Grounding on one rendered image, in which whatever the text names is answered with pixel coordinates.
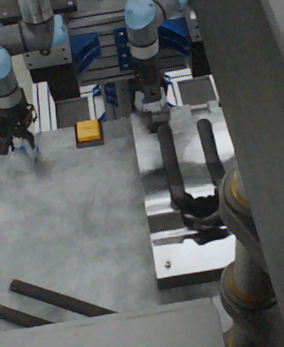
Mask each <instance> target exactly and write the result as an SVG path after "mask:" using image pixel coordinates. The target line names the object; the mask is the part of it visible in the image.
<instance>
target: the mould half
mask: <svg viewBox="0 0 284 347"><path fill-rule="evenodd" d="M207 103H208V104H209V108H210V113H205V114H200V115H195V117H192V113H191V110H190V104H189V105H183V106H173V107H168V109H170V112H171V117H172V120H168V121H163V122H153V120H151V115H150V112H151V110H150V111H141V112H135V113H130V116H131V122H132V127H133V133H134V142H135V148H136V154H137V159H138V164H139V173H140V179H141V184H142V190H143V195H144V201H145V210H146V215H147V221H148V226H149V232H150V241H151V248H153V253H154V259H155V264H156V274H157V279H158V285H159V290H164V289H170V288H175V287H180V286H186V285H196V284H201V283H206V282H212V281H217V280H221V274H222V272H223V270H224V268H225V267H226V266H227V265H228V264H229V263H230V262H231V261H232V260H234V244H235V235H233V233H231V231H230V230H229V229H228V228H227V227H226V225H225V224H224V223H223V224H221V225H218V226H217V227H214V228H211V229H208V230H196V229H192V228H189V227H187V226H186V225H184V224H183V220H182V215H181V213H180V210H179V209H178V208H177V207H176V205H175V204H174V203H173V202H172V201H171V199H170V193H169V190H168V184H167V177H166V173H165V169H164V165H163V160H162V156H161V146H160V142H159V138H158V133H157V131H158V128H159V127H160V126H162V125H167V126H169V127H170V128H171V130H172V136H173V141H174V145H175V149H176V154H177V162H178V165H179V169H180V171H181V175H182V178H183V183H184V187H185V191H186V192H189V193H192V194H193V196H194V198H197V197H198V196H204V197H205V198H206V197H207V195H209V194H210V195H212V196H213V189H214V185H213V181H212V179H211V176H210V173H209V171H208V168H207V165H206V163H205V157H204V154H203V150H202V145H201V142H200V138H199V132H198V128H197V122H198V121H199V120H201V119H207V120H209V121H210V123H211V126H212V130H213V133H214V137H215V140H216V146H217V150H218V154H219V157H221V162H222V164H223V166H224V169H225V171H226V172H228V171H229V170H230V169H231V168H232V167H234V166H235V165H237V161H236V157H235V154H234V151H233V147H232V142H231V139H230V136H229V132H228V130H227V125H226V121H225V118H224V114H223V111H222V108H221V107H219V100H211V101H207ZM166 260H170V261H171V263H172V265H171V267H169V268H167V267H166V266H165V261H166Z"/></svg>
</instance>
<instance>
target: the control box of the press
mask: <svg viewBox="0 0 284 347"><path fill-rule="evenodd" d="M0 347H226V344H225V340H224V336H223V332H222V328H221V314H220V313H219V312H218V309H217V306H216V305H212V301H211V298H206V299H201V300H196V301H186V302H181V303H175V304H170V305H165V306H155V307H149V308H144V309H139V310H133V311H128V312H118V313H113V314H107V315H102V316H97V317H87V318H81V319H76V320H71V322H65V323H55V324H50V325H45V326H40V327H33V328H24V329H19V330H14V331H8V332H2V333H0Z"/></svg>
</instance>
